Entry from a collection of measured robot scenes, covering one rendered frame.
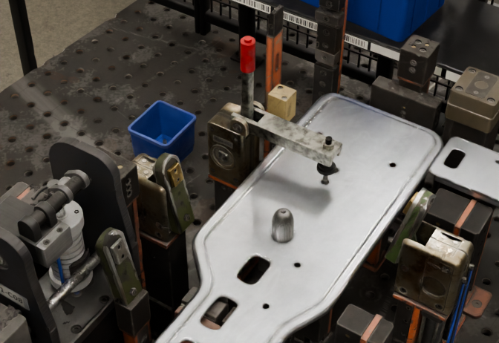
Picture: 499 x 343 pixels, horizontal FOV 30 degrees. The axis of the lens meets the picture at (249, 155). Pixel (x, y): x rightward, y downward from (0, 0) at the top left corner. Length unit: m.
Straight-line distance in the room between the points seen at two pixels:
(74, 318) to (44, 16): 2.36
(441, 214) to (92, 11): 2.34
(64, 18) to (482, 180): 2.34
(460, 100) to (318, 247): 0.36
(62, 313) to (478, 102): 0.71
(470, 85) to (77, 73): 0.95
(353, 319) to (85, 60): 1.10
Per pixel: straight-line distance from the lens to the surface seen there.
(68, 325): 1.30
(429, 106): 1.57
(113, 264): 1.23
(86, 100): 2.05
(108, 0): 3.61
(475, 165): 1.48
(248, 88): 1.37
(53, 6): 3.62
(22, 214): 1.18
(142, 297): 1.29
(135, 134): 1.82
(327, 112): 1.54
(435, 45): 1.57
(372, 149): 1.48
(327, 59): 1.67
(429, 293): 1.35
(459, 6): 1.77
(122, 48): 2.18
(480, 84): 1.54
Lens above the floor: 2.00
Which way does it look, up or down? 43 degrees down
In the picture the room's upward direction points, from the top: 1 degrees clockwise
